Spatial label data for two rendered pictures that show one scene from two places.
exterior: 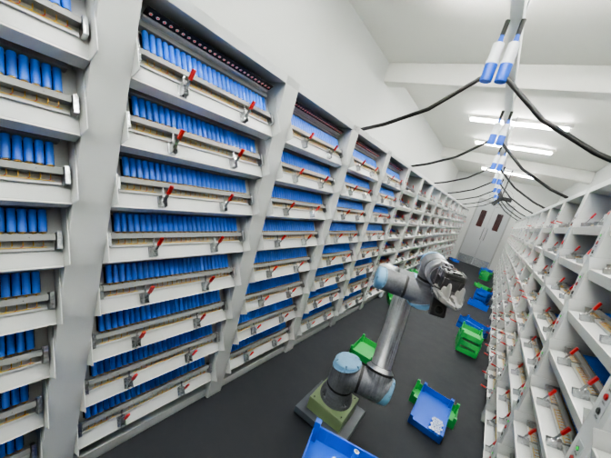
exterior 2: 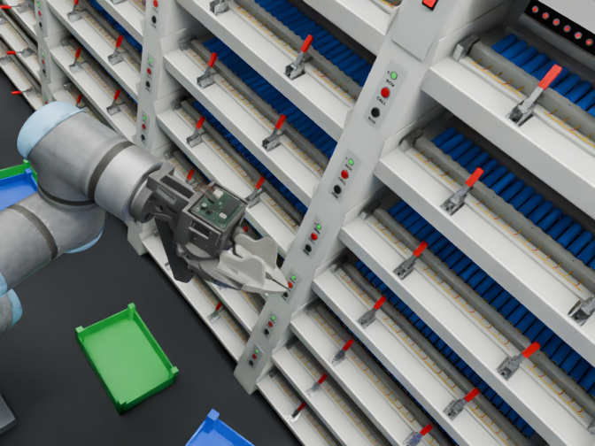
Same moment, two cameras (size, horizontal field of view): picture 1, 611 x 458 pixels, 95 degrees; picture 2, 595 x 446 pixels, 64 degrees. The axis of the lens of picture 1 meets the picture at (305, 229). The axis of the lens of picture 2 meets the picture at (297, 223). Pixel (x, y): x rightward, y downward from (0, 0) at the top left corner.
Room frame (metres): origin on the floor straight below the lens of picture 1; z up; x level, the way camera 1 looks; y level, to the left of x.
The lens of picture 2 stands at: (0.76, -0.06, 1.58)
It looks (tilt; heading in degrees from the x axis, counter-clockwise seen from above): 43 degrees down; 267
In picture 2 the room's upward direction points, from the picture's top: 24 degrees clockwise
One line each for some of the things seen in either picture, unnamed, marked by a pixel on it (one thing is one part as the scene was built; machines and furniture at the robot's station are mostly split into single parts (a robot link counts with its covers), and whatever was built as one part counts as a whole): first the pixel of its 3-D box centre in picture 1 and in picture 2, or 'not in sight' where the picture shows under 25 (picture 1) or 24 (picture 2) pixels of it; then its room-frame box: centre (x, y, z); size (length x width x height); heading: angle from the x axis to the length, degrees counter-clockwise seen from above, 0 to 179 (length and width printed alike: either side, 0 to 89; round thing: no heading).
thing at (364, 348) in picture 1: (366, 348); not in sight; (2.24, -0.80, 0.04); 0.30 x 0.20 x 0.08; 150
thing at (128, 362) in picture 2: not in sight; (127, 355); (1.06, -0.79, 0.04); 0.30 x 0.20 x 0.08; 145
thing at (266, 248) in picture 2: (459, 297); (265, 255); (0.76, -0.47, 1.12); 0.09 x 0.03 x 0.06; 169
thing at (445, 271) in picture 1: (445, 280); (189, 216); (0.87, -0.47, 1.13); 0.12 x 0.08 x 0.09; 169
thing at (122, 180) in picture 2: (440, 273); (136, 184); (0.95, -0.49, 1.13); 0.10 x 0.05 x 0.09; 79
